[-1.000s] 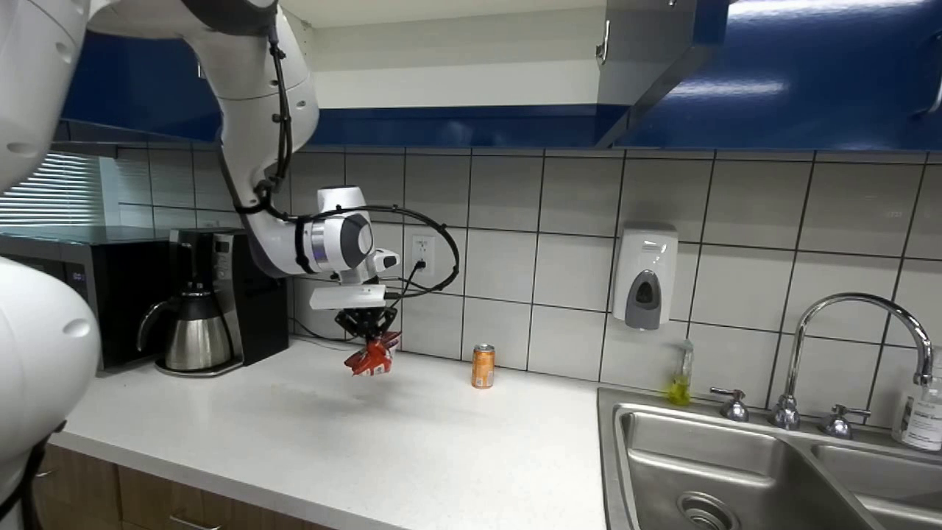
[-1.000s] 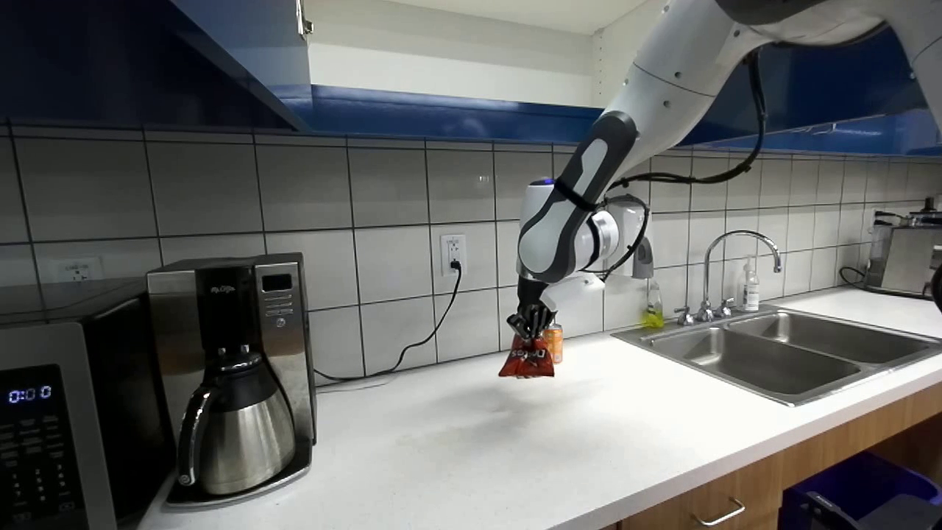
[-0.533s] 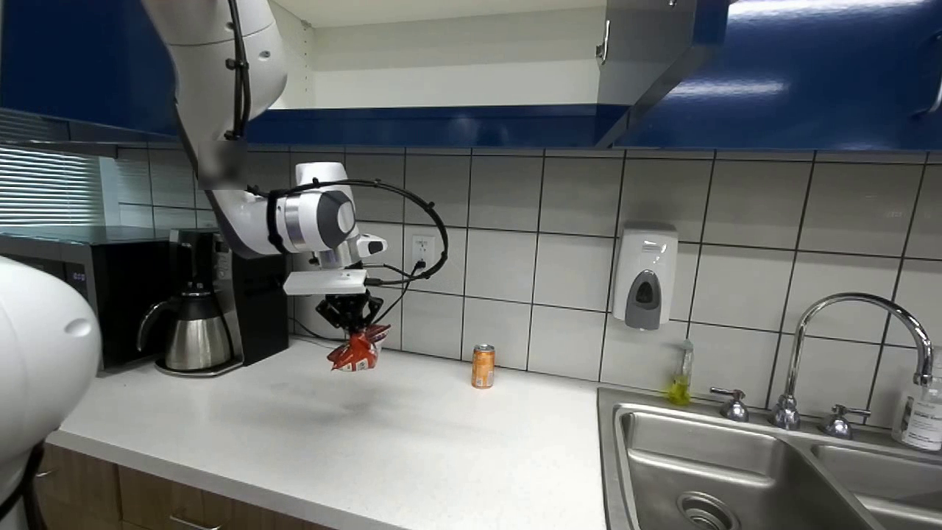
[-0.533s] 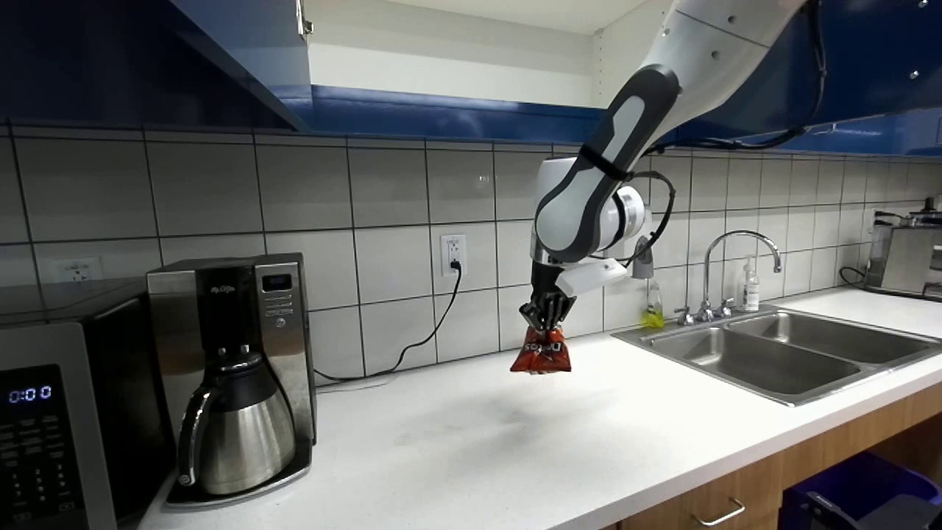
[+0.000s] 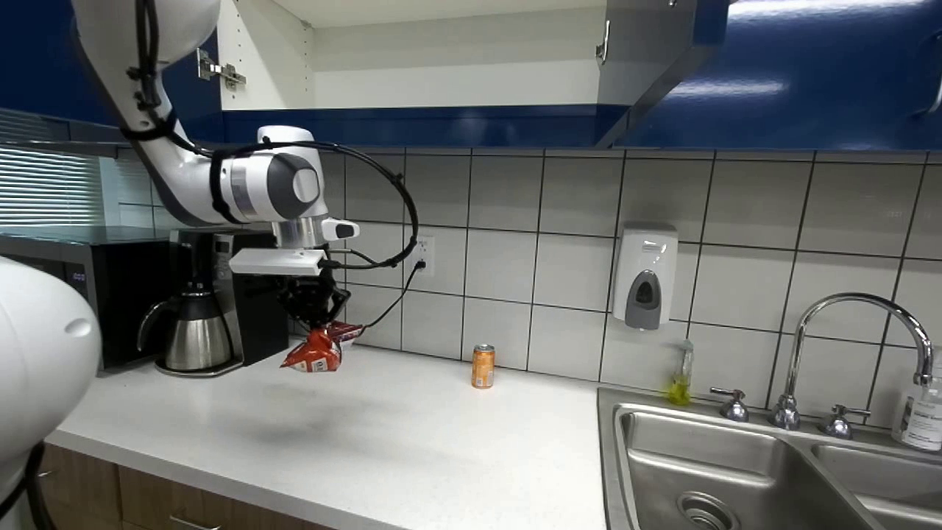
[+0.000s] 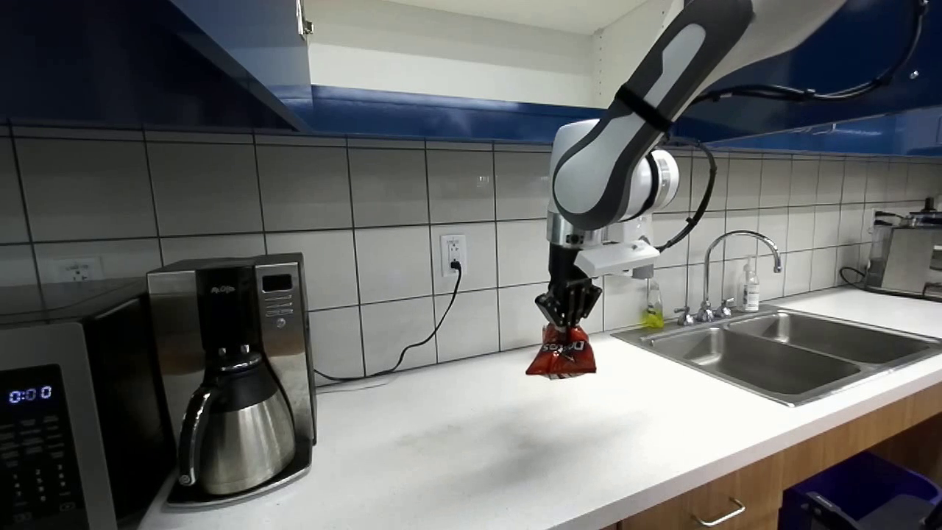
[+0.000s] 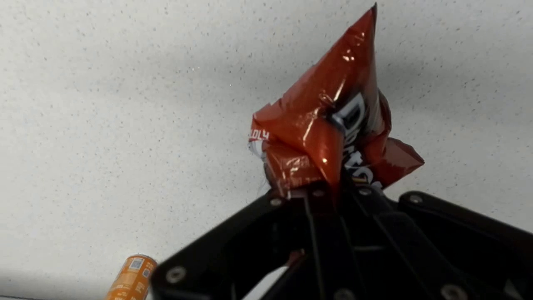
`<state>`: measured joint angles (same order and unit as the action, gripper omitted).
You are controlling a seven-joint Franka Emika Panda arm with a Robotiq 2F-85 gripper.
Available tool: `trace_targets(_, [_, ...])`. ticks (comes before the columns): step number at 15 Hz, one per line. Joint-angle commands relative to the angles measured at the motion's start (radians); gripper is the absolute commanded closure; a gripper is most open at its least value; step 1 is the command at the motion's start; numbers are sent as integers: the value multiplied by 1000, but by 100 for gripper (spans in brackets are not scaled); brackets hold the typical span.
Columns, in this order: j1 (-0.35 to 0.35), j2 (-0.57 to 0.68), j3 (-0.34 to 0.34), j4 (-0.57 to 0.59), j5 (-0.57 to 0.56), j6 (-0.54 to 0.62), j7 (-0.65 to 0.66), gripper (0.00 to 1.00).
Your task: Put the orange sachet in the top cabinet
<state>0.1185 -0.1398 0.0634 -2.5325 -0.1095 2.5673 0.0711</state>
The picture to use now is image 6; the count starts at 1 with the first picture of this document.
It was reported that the stainless steel double sink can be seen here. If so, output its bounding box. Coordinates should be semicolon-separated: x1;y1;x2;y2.
612;304;942;409

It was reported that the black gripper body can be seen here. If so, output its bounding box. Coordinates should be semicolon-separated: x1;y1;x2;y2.
542;240;604;304

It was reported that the wooden base cabinet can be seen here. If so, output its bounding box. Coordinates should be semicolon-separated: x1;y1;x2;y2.
616;379;942;530

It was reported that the chrome sink faucet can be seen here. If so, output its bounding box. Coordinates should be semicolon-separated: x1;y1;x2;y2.
672;228;785;328

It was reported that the black steel microwave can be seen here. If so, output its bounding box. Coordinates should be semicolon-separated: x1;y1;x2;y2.
0;290;176;530

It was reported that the dark navy wall cabinet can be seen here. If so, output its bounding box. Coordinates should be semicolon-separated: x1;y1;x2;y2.
0;0;300;136

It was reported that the orange red chip sachet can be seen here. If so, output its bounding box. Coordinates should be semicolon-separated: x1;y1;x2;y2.
525;320;601;382

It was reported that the black steel coffee maker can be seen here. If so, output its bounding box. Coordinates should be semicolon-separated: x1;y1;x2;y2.
145;250;319;509

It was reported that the steel countertop appliance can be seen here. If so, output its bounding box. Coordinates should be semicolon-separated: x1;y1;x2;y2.
866;194;942;304

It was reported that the blue bin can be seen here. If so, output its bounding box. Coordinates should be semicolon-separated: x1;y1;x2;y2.
778;447;942;530

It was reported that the white wall outlet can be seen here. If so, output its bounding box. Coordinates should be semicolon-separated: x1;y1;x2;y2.
435;229;470;295
60;257;105;290

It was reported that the blue cabinet door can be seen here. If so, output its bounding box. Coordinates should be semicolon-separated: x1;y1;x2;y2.
169;0;319;136
681;0;942;138

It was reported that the black power cord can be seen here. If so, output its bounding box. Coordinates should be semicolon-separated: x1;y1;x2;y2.
310;257;469;390

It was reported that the white soap bottle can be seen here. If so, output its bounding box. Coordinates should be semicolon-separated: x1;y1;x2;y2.
738;257;765;316

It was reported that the white wall cabinet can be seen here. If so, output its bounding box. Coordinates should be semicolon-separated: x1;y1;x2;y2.
276;0;942;154

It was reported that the stainless steel carafe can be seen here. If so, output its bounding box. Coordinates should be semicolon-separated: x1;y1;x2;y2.
173;353;300;502

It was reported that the metal drawer handle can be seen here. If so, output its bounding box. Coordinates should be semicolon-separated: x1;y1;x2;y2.
690;494;751;530

